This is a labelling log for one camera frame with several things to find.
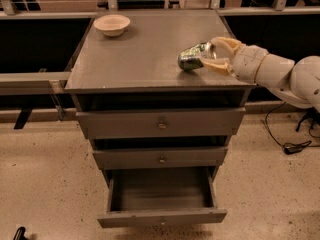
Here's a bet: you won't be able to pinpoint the black power adapter with cable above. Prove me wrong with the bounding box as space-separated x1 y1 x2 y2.
263 103 312 155

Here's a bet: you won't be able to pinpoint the beige bowl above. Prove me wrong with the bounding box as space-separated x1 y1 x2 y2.
94 15 130 37

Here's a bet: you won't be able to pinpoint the grey drawer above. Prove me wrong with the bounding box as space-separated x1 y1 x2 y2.
93 147 227 170
76 108 245 139
98 167 227 228

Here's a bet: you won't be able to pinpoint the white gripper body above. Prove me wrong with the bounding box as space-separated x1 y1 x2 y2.
232 45 268 84

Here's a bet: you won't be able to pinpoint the grey drawer cabinet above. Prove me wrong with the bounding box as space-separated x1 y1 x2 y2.
66 10 251 176

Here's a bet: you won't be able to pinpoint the black object at floor corner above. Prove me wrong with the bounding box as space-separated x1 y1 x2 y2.
13 227 27 240

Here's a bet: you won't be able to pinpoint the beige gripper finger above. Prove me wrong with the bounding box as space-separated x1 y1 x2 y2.
211 37 244 58
200 58 233 76

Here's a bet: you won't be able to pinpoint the grey metal railing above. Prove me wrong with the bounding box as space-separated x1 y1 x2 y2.
0 6 320 97

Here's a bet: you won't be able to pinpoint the grey bottom drawer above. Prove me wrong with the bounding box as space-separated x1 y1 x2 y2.
98 167 227 228

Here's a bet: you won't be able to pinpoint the green can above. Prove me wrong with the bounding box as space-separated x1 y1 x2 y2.
178 42 216 71

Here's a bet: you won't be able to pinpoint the black stand legs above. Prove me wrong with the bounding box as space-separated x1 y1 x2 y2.
294 108 320 139

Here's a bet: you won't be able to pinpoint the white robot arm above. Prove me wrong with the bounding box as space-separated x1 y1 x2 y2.
200 37 320 112

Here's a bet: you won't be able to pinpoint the grey middle drawer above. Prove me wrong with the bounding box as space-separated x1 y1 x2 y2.
93 147 227 170

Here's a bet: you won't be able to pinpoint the grey top drawer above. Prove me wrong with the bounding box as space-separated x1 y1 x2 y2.
76 108 245 139

